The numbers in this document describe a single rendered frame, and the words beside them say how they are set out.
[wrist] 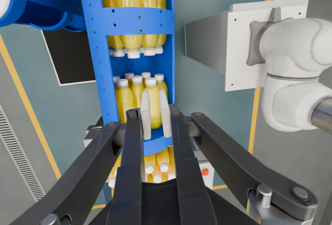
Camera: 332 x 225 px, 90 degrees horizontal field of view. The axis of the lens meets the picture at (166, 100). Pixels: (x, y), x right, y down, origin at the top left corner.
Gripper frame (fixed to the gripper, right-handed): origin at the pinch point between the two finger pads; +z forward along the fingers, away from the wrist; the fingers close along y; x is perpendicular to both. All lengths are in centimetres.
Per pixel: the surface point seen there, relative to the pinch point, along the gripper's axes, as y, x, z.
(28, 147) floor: -150, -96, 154
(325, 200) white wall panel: 263, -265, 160
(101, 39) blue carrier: -13.2, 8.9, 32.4
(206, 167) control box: 21, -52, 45
